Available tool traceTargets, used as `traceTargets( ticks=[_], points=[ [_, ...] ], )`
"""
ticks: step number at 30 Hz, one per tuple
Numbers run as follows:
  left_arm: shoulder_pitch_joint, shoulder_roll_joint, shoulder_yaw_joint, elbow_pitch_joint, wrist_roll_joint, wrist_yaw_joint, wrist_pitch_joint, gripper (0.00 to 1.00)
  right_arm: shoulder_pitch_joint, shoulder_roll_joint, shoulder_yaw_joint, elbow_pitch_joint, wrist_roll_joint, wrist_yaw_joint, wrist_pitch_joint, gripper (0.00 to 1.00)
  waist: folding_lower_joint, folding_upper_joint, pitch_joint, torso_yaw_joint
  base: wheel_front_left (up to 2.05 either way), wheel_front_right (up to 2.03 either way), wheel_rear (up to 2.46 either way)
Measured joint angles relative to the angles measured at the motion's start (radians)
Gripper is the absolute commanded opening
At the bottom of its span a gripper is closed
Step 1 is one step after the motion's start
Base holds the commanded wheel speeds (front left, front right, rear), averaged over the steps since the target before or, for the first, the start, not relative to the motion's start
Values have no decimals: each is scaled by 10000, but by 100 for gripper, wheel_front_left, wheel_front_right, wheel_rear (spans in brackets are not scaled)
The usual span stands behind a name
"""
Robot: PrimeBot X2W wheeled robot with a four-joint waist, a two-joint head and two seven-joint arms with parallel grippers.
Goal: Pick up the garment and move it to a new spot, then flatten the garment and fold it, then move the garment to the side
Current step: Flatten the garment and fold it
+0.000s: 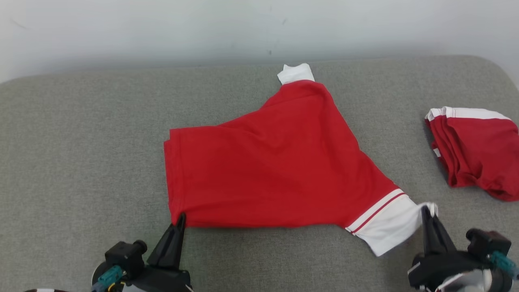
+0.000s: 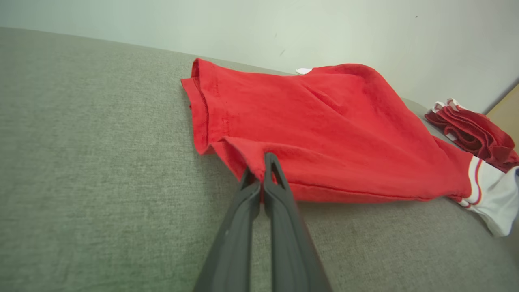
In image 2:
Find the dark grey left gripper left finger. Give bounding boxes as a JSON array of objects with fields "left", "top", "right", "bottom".
[{"left": 194, "top": 166, "right": 261, "bottom": 292}]

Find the dark red folded garment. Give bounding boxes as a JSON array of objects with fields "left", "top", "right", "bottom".
[{"left": 425, "top": 98, "right": 519, "bottom": 173}]

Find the beige wooden board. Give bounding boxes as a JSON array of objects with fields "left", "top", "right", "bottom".
[{"left": 485, "top": 83, "right": 519, "bottom": 142}]

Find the red white basketball jersey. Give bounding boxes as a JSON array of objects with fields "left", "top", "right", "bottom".
[{"left": 180, "top": 58, "right": 519, "bottom": 238}]

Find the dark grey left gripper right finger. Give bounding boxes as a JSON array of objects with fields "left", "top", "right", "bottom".
[{"left": 264, "top": 152, "right": 333, "bottom": 292}]

